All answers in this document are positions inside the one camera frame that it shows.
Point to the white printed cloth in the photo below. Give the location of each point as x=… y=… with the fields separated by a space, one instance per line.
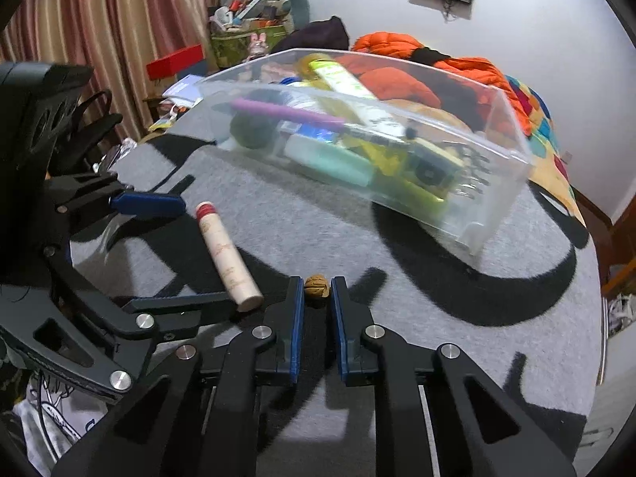
x=59 y=422

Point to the white green tube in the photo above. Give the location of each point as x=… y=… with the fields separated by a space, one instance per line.
x=348 y=84

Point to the white shoes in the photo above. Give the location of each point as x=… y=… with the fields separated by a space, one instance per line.
x=621 y=313

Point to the purple pen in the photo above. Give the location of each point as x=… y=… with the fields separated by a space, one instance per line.
x=278 y=109

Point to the clear plastic box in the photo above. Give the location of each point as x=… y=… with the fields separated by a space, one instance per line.
x=487 y=109

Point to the yellow green packet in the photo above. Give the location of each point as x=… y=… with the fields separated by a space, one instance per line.
x=427 y=174

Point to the striped curtain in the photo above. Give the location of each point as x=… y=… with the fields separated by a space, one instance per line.
x=99 y=10

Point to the small blue packet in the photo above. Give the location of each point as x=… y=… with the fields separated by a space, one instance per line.
x=318 y=134

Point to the orange puffer jacket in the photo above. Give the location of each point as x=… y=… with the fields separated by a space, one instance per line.
x=472 y=69

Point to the walnut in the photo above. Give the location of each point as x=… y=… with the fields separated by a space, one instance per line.
x=317 y=286

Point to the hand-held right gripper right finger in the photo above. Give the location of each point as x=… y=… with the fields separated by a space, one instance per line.
x=340 y=323

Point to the yellow patterned blanket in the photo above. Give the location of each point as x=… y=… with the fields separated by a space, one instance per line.
x=546 y=134

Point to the black garment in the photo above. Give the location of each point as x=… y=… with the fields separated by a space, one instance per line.
x=427 y=54

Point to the pink bunny figurine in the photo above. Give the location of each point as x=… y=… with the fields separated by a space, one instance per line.
x=258 y=44

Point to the green spray bottle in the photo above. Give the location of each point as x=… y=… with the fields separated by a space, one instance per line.
x=253 y=131

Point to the green cluttered storage basket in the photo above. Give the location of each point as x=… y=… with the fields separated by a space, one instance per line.
x=228 y=47

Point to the mint green tube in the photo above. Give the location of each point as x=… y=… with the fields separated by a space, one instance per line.
x=328 y=161

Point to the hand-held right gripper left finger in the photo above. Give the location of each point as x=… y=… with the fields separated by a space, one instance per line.
x=297 y=318

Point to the pink tube with red cap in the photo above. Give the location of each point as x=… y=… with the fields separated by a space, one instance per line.
x=226 y=253

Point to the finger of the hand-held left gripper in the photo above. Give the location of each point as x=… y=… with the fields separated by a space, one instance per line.
x=149 y=207
x=174 y=308

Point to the dark purple garment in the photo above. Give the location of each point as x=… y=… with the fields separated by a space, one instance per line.
x=323 y=35

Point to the red box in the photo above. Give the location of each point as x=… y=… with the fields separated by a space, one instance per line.
x=174 y=62

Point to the grey neck pillow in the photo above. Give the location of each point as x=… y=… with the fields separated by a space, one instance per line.
x=298 y=5

